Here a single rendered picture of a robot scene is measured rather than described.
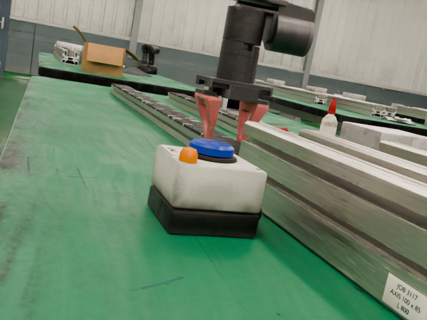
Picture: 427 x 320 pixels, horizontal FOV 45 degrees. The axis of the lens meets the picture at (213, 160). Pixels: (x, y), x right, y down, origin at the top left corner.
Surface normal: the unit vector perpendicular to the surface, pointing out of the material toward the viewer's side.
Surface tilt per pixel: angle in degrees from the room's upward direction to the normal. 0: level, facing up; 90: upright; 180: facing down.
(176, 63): 90
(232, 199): 90
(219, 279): 0
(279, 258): 0
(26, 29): 90
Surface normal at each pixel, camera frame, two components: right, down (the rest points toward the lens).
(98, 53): 0.32, -0.16
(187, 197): 0.33, 0.22
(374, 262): -0.93, -0.11
